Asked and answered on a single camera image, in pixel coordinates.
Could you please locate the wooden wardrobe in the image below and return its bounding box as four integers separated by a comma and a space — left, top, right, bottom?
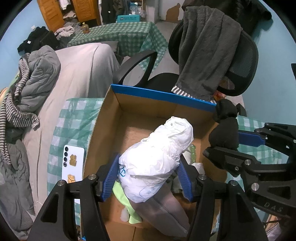
37, 0, 101, 32

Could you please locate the blue cardboard box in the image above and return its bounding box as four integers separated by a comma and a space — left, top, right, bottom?
81, 84, 228, 241

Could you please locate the far table green checkered cloth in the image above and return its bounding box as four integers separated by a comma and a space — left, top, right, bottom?
67, 22, 168, 68

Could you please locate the dark grey towel on chair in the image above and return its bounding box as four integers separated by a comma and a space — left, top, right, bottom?
171, 6, 242, 101

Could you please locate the green checkered tablecloth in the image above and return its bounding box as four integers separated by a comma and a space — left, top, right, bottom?
47, 98, 287, 194

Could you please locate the orange snack bag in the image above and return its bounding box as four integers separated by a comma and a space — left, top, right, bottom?
213, 90, 226, 101

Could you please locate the teal box on far table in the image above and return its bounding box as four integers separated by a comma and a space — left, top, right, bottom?
116, 15, 140, 23

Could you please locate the green glitter cloth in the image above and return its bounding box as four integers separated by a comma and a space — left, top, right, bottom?
183, 144, 196, 165

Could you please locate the lime green cloth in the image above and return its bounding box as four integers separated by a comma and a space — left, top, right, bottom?
113, 181, 142, 225

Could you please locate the striped grey garment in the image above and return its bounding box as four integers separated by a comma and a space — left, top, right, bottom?
1, 53, 40, 165

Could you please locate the grey clothes heap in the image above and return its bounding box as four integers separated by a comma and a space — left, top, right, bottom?
54, 19, 80, 40

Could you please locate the taupe fleece sock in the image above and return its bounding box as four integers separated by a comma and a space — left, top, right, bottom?
130, 183, 190, 238

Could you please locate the black clothes pile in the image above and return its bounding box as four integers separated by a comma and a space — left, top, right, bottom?
17, 26, 60, 53

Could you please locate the white plastic bag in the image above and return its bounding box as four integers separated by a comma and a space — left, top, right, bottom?
118, 116, 194, 203

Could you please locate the white smartphone with stickers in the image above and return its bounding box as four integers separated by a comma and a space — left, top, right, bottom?
62, 145, 85, 183

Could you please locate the grey quilted jacket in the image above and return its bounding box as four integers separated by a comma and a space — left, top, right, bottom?
17, 45, 61, 113

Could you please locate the black office chair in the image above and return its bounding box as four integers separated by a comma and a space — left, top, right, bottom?
113, 16, 258, 101

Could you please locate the bed with white sheet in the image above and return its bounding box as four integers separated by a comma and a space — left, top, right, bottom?
23, 43, 119, 213

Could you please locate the black sock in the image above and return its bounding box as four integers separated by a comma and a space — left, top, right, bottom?
209, 99, 239, 151

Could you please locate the yellow bottle on far table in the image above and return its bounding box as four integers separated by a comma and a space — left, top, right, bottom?
81, 22, 90, 34

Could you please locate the black hanging jacket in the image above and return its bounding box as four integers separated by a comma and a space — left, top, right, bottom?
182, 0, 272, 35

